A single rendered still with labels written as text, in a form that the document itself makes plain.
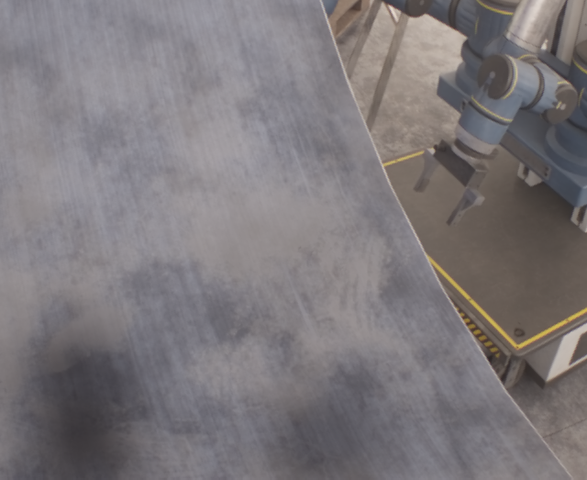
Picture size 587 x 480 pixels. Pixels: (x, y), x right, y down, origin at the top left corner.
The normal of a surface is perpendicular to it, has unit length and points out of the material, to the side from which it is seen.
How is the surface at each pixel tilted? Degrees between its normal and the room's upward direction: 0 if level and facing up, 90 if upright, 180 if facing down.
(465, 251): 0
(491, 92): 70
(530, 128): 0
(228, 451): 5
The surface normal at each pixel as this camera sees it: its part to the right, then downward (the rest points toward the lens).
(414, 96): 0.05, -0.77
